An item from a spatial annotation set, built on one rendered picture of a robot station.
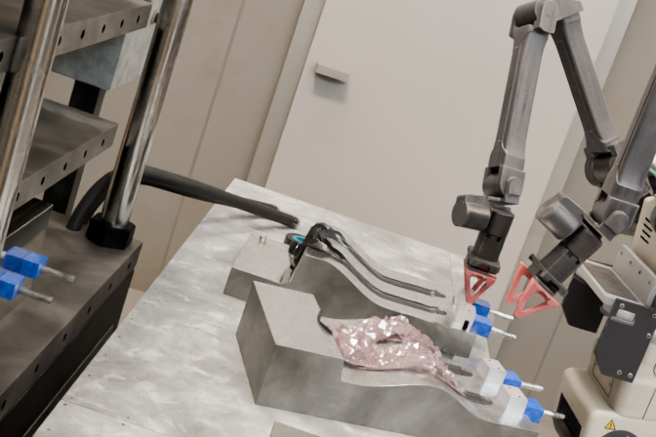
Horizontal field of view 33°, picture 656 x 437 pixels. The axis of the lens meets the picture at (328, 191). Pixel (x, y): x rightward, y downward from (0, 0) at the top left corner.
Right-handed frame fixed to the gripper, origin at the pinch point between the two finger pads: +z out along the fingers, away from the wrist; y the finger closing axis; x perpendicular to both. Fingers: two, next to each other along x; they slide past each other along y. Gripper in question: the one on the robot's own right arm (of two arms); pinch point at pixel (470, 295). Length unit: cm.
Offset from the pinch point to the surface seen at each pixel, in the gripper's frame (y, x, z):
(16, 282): 66, -76, 2
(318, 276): 17.7, -31.6, 1.1
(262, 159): -170, -63, 27
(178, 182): -6, -67, -1
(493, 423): 48.2, 4.2, 5.9
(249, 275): 17.7, -44.6, 5.5
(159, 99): 8, -73, -20
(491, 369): 30.9, 3.9, 2.9
